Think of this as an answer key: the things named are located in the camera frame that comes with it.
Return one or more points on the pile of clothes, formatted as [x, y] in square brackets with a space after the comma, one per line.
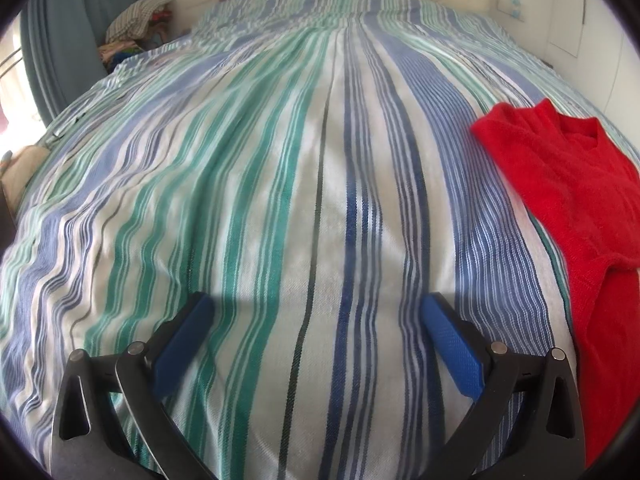
[132, 31]

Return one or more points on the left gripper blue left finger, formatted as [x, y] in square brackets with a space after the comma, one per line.
[149, 371]

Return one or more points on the red knit sweater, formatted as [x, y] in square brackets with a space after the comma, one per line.
[585, 192]

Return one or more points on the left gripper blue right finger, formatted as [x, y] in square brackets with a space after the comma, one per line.
[486, 377]

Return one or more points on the wall socket with blue plugs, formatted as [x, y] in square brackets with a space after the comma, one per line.
[511, 8]

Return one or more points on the teal curtain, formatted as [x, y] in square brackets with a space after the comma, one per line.
[60, 40]

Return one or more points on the striped blue green bedspread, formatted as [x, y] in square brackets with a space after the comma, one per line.
[309, 164]

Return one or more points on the white wardrobe doors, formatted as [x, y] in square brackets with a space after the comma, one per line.
[588, 47]

